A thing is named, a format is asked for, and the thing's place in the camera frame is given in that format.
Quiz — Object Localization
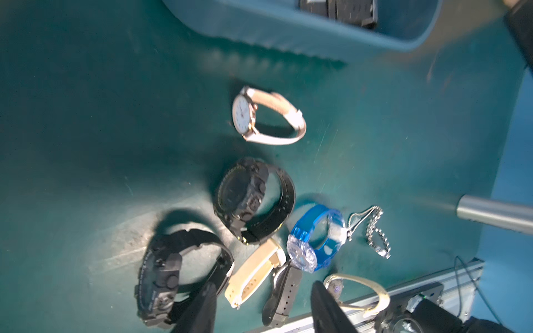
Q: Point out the blue plastic storage box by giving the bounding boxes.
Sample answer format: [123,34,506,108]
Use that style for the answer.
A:
[164,1,442,63]

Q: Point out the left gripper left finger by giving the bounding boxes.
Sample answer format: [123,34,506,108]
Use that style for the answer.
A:
[172,282,217,333]

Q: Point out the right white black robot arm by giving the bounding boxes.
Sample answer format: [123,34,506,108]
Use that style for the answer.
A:
[412,1,532,332]

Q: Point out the white strap watch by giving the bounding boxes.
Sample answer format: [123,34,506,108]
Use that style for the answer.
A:
[231,86,307,146]

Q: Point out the blue translucent watch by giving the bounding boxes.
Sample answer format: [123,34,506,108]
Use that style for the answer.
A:
[286,205,348,273]

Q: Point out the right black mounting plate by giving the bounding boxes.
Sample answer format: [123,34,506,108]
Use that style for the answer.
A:
[373,282,444,332]

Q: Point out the black round watch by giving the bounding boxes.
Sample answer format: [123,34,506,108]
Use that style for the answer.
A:
[213,158,296,245]

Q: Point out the silver chain watch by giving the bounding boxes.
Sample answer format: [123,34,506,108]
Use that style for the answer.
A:
[346,205,391,259]

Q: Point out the black flat strap watch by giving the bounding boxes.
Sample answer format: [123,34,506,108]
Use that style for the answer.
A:
[262,260,303,328]

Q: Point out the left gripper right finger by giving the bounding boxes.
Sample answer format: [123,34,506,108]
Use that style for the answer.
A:
[310,281,358,333]

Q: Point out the cream band watch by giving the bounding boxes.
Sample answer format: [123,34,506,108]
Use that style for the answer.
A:
[224,239,286,309]

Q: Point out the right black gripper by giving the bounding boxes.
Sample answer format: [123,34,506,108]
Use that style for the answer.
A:
[502,0,532,70]

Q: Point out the right aluminium frame post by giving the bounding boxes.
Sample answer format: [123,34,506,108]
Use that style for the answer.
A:
[456,195,532,235]

